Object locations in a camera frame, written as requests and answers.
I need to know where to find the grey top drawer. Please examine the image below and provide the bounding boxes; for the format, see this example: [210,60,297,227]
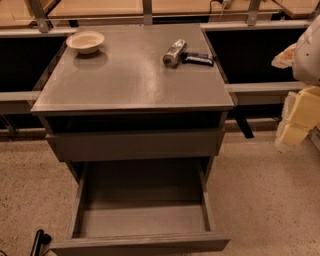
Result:
[47,129,224,162]

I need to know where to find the wooden table tops behind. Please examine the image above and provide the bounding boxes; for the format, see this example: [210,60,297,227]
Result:
[0,0,319,27]

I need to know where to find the open grey middle drawer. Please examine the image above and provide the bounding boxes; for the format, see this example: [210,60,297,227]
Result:
[51,158,229,256]

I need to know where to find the grey drawer cabinet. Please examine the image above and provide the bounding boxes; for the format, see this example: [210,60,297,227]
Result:
[32,24,234,178]

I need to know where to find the black object on floor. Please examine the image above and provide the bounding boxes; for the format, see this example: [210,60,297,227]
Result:
[30,229,51,256]

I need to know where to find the yellow foam blocks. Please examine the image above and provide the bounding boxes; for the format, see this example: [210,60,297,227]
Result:
[275,86,320,151]

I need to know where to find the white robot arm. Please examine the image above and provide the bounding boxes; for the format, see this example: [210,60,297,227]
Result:
[271,16,320,86]

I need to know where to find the silver redbull can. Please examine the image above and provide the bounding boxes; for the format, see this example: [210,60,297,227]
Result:
[163,39,187,68]

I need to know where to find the white paper bowl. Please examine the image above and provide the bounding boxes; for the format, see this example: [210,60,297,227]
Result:
[66,31,104,54]

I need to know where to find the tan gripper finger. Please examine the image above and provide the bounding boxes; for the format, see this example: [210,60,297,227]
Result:
[271,43,296,69]

